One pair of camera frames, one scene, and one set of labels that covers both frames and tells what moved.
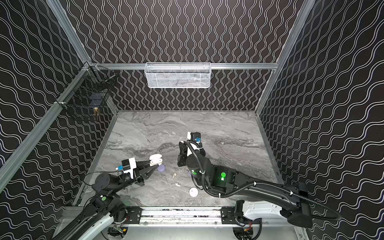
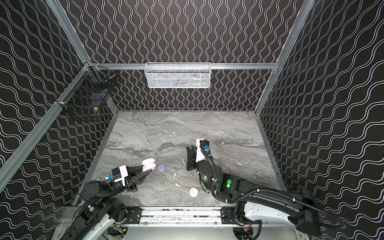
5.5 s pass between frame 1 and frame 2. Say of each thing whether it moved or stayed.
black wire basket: stayed
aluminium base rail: stayed
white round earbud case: stayed
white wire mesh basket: stayed
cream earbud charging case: moved
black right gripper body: moved
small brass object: stayed
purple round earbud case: stayed
